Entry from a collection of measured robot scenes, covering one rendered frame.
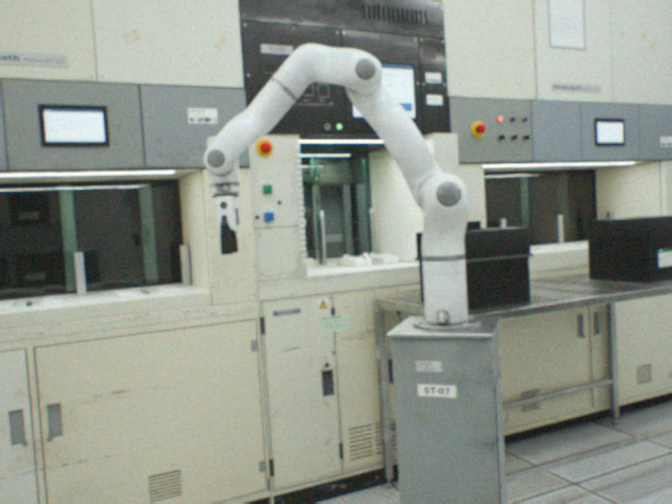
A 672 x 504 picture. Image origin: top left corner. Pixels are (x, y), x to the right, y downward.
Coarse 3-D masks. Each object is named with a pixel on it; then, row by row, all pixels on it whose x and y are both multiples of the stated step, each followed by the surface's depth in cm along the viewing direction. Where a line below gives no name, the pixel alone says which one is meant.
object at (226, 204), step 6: (216, 198) 166; (222, 198) 165; (228, 198) 165; (234, 198) 168; (216, 204) 166; (222, 204) 166; (228, 204) 165; (234, 204) 167; (222, 210) 165; (228, 210) 165; (234, 210) 167; (228, 216) 165; (234, 216) 166; (228, 222) 165; (234, 222) 166; (234, 228) 166
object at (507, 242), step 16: (480, 224) 213; (416, 240) 218; (464, 240) 194; (480, 240) 197; (496, 240) 199; (512, 240) 202; (528, 240) 205; (480, 256) 197; (496, 256) 199; (512, 256) 202; (528, 256) 205
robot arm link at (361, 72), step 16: (304, 48) 165; (320, 48) 165; (336, 48) 164; (352, 48) 161; (288, 64) 165; (304, 64) 164; (320, 64) 164; (336, 64) 161; (352, 64) 158; (368, 64) 157; (288, 80) 164; (304, 80) 166; (320, 80) 166; (336, 80) 161; (352, 80) 158; (368, 80) 158
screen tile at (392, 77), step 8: (384, 72) 241; (392, 72) 242; (400, 72) 244; (384, 80) 241; (392, 80) 242; (400, 80) 244; (408, 80) 246; (408, 88) 246; (392, 96) 242; (400, 96) 244; (408, 96) 246
